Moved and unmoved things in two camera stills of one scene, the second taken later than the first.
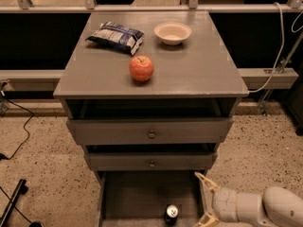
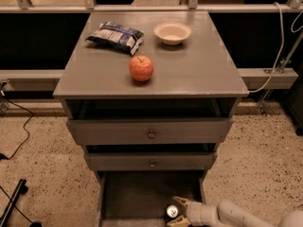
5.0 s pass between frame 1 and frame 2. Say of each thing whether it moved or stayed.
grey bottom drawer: stayed
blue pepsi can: stayed
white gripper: moved
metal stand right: stayed
